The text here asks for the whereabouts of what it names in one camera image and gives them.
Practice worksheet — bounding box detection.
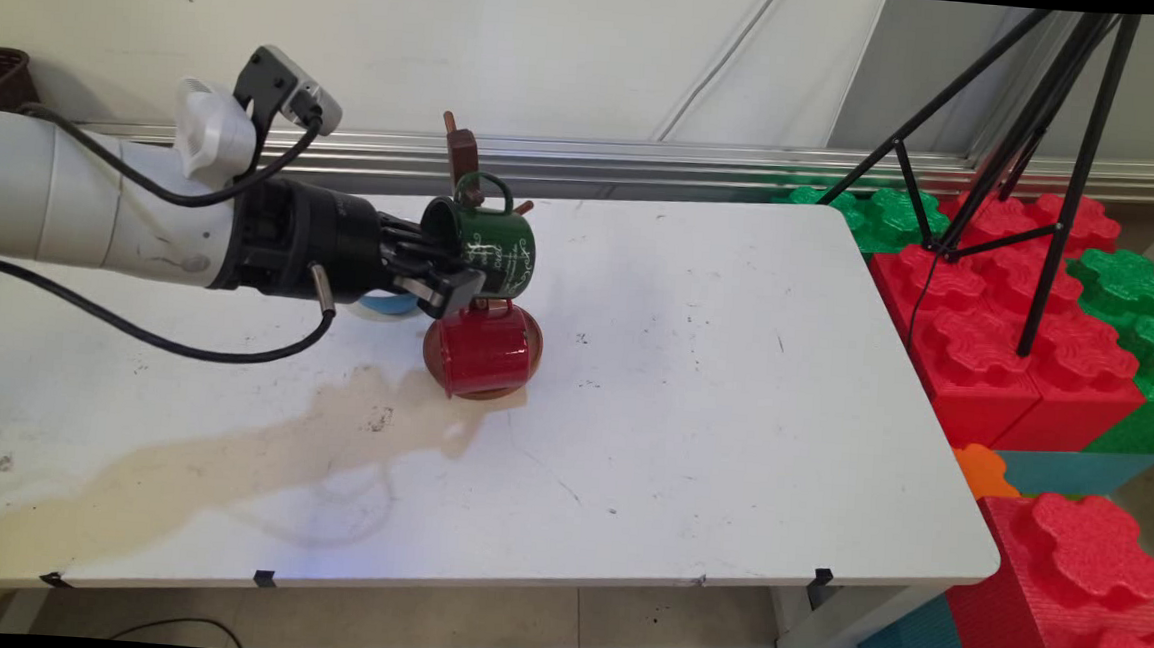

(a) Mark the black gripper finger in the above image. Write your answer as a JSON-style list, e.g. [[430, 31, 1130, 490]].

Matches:
[[381, 214, 464, 263], [382, 247, 489, 322]]

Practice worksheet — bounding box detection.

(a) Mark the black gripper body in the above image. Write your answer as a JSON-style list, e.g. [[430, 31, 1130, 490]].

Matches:
[[208, 174, 428, 307]]

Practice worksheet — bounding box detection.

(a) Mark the green enamel mug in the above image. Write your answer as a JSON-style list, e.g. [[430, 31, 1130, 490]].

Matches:
[[415, 168, 543, 302]]

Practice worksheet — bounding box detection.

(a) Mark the blue and white bowl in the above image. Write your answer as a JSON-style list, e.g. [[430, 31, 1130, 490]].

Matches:
[[357, 289, 422, 320]]

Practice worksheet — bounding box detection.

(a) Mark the red enamel mug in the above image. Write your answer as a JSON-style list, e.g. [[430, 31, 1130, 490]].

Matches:
[[429, 293, 539, 402]]

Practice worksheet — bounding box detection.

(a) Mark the brown wooden mug tree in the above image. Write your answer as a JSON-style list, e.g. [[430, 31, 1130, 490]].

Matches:
[[420, 110, 559, 406]]

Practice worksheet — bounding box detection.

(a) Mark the brown woven basket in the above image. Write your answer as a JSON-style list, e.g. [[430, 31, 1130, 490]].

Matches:
[[0, 46, 44, 115]]

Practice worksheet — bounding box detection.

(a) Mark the green foam block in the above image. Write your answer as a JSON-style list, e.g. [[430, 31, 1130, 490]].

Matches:
[[770, 181, 952, 259], [1055, 246, 1154, 457]]

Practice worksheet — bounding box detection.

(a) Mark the white table leg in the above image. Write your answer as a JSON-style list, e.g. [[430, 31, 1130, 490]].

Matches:
[[768, 574, 948, 648]]

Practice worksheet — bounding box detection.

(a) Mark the large red foam block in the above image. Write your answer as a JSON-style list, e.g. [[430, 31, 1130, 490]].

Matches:
[[858, 240, 1154, 460], [943, 485, 1154, 648]]

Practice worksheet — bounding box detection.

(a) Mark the orange foam block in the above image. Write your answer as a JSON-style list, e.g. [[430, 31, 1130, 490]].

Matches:
[[949, 442, 1024, 502]]

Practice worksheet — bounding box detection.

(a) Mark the black tripod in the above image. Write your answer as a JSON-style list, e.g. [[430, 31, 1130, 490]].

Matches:
[[808, 0, 1143, 364]]

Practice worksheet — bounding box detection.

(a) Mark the black camera cable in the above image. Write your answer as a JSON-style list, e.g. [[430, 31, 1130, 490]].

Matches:
[[9, 94, 328, 217]]

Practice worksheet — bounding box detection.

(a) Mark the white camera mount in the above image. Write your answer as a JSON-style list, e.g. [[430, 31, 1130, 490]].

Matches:
[[170, 77, 260, 190]]

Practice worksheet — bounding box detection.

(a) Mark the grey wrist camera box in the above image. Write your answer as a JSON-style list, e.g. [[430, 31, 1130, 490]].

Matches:
[[230, 43, 347, 155]]

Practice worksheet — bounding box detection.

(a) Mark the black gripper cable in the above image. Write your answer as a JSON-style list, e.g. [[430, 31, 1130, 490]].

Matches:
[[0, 244, 341, 370]]

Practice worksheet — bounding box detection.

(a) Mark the aluminium wall rail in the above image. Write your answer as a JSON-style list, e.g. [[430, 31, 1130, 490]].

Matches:
[[76, 96, 1154, 228]]

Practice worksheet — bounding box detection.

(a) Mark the black floor cable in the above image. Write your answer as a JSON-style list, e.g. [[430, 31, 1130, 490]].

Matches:
[[107, 612, 245, 648]]

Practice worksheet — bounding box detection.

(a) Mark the thin black tripod cable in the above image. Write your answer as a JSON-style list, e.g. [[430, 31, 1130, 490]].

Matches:
[[904, 246, 943, 353]]

